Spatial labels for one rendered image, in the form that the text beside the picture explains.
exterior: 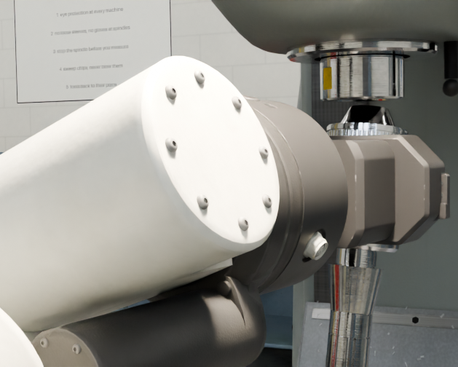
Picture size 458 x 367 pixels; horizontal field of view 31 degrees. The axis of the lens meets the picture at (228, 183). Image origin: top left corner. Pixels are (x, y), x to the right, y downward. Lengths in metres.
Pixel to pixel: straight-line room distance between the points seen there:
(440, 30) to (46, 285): 0.25
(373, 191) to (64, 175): 0.18
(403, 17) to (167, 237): 0.21
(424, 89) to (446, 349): 0.26
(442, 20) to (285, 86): 4.55
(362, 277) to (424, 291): 0.40
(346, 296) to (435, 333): 0.39
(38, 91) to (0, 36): 0.49
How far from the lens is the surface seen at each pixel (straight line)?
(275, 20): 0.43
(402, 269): 0.87
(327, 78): 0.48
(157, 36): 5.35
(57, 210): 0.26
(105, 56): 5.53
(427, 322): 0.87
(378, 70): 0.47
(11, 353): 0.22
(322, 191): 0.35
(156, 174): 0.23
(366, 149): 0.40
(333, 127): 0.48
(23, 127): 5.88
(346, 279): 0.48
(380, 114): 0.48
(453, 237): 0.86
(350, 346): 0.48
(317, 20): 0.42
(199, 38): 5.22
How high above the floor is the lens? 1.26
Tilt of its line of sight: 3 degrees down
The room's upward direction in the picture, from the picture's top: 1 degrees counter-clockwise
